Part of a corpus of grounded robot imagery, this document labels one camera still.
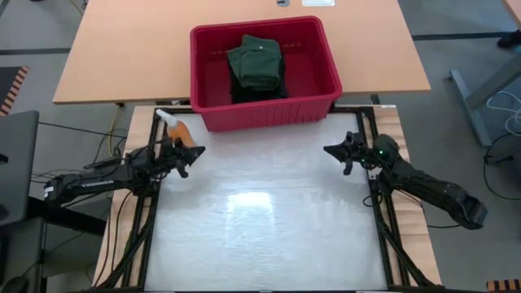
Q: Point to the orange black striped mat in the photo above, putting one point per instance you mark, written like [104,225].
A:
[16,87]

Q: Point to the dark grey chair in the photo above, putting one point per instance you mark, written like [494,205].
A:
[18,163]

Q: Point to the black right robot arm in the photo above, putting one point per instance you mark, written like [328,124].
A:
[427,187]

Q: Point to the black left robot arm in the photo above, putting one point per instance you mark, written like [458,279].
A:
[97,179]

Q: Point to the grey desk grommet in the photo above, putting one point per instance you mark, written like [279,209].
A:
[283,3]

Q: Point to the black floor beam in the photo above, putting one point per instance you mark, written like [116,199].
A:
[65,215]

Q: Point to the white table mat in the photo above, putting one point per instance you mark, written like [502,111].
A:
[264,224]

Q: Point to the orange black striped block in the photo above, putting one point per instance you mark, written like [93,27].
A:
[502,285]

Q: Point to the light wooden desk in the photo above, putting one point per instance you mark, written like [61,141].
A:
[122,49]

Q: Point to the orange spray bottle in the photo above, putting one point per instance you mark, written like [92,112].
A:
[179,130]

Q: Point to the black aluminium frame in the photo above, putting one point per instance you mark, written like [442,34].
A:
[383,252]

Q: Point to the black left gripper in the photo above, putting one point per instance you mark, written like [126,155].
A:
[173,156]

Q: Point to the person's shoe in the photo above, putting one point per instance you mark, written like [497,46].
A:
[510,39]

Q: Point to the red plastic laundry bin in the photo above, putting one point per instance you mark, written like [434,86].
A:
[264,116]

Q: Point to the dark green garment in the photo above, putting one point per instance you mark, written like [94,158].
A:
[256,63]

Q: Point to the black garment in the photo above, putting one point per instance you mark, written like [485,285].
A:
[256,94]

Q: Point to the white paper sheet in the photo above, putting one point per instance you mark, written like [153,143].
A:
[317,2]

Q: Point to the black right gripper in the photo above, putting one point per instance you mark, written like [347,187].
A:
[358,154]

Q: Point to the grey desk leg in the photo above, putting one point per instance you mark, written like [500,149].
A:
[468,101]

